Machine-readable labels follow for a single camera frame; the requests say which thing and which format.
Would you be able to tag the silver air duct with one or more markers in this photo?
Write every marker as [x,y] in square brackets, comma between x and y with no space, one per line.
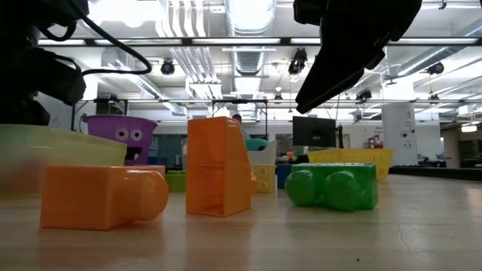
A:
[250,15]

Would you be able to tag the lime green duplo brick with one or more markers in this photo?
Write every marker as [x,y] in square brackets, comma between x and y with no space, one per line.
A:
[177,181]

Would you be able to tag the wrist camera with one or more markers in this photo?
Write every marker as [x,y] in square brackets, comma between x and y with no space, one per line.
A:
[309,11]
[60,11]

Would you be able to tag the orange block with stud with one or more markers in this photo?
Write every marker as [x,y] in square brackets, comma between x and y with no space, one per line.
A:
[83,195]

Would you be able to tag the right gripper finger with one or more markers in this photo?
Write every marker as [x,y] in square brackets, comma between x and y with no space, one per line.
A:
[327,83]

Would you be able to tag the black ceiling spotlight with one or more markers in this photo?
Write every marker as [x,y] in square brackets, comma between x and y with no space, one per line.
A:
[436,68]
[167,67]
[298,62]

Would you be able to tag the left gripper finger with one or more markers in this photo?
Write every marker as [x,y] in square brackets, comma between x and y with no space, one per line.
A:
[62,79]

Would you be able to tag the orange tall block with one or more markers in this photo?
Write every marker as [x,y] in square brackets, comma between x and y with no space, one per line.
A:
[214,169]

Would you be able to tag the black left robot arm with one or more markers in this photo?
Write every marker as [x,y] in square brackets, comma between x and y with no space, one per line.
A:
[17,22]

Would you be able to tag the white plastic bin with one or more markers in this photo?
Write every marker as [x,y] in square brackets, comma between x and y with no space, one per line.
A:
[267,156]

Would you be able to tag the pale yellow duplo brick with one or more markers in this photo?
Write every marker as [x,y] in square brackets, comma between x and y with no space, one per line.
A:
[263,178]

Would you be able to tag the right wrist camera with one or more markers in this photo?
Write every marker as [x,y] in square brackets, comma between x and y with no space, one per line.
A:
[309,11]

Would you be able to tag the black table frame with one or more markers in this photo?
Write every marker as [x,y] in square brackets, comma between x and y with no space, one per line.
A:
[433,171]

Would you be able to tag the blue toy block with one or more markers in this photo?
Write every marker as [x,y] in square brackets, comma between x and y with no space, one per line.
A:
[284,177]

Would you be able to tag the white column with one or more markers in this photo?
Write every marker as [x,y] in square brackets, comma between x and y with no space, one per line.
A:
[398,128]

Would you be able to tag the yellow-green translucent tray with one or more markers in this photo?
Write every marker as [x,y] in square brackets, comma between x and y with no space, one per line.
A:
[64,150]

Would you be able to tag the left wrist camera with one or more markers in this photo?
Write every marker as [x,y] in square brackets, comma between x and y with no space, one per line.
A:
[60,11]

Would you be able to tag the green two-stud block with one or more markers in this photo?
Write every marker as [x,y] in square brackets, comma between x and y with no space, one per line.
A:
[339,188]

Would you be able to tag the person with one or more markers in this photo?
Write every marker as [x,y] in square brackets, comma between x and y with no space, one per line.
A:
[237,119]

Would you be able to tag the purple monster face bucket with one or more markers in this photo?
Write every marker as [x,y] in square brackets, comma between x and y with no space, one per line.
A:
[109,130]

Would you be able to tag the yellow plastic basket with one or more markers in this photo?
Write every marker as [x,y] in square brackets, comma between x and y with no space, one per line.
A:
[350,158]

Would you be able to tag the black overhead rig bar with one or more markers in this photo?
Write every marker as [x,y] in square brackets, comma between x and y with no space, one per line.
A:
[233,41]

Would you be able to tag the black computer monitor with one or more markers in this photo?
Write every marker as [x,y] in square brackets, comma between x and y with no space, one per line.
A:
[314,131]

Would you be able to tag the teal foam die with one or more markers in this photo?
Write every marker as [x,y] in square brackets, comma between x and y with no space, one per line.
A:
[256,144]

